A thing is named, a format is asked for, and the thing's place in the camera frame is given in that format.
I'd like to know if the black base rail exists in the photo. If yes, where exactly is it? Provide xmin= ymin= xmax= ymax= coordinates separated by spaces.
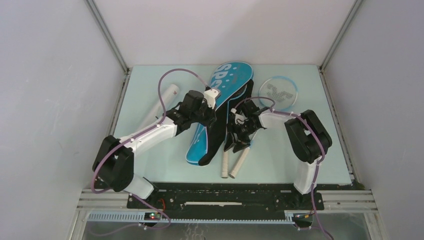
xmin=146 ymin=182 xmax=325 ymax=220

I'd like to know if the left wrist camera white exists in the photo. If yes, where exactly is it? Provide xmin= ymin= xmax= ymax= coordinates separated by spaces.
xmin=203 ymin=88 xmax=221 ymax=109

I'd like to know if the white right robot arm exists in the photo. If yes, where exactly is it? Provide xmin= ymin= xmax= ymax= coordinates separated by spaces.
xmin=224 ymin=97 xmax=333 ymax=209

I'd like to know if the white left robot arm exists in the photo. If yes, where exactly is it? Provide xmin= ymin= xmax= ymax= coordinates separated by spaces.
xmin=92 ymin=88 xmax=221 ymax=208

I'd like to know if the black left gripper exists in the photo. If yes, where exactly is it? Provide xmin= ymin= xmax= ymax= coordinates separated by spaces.
xmin=190 ymin=99 xmax=217 ymax=128

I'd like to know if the blue racket bag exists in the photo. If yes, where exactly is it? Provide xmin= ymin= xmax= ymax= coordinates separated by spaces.
xmin=185 ymin=61 xmax=254 ymax=166

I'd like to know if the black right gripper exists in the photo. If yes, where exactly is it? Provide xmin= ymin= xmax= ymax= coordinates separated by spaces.
xmin=224 ymin=120 xmax=260 ymax=153

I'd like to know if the blue racket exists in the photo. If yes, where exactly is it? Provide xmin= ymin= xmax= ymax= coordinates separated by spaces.
xmin=227 ymin=76 xmax=299 ymax=179
xmin=221 ymin=85 xmax=247 ymax=179

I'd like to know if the grey cable duct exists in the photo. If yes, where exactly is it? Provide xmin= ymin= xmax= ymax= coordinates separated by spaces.
xmin=87 ymin=211 xmax=294 ymax=224

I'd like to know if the aluminium frame post right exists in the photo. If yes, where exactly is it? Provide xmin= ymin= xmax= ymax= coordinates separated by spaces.
xmin=319 ymin=0 xmax=365 ymax=72

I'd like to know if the white shuttlecock tube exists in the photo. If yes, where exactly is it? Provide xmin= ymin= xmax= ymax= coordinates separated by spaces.
xmin=138 ymin=84 xmax=181 ymax=130

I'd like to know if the aluminium frame post left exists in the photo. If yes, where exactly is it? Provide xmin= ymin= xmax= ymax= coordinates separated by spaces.
xmin=84 ymin=0 xmax=130 ymax=75

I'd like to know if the aluminium frame post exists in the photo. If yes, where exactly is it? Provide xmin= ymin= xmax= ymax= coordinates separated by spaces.
xmin=84 ymin=0 xmax=130 ymax=75
xmin=319 ymin=0 xmax=365 ymax=72

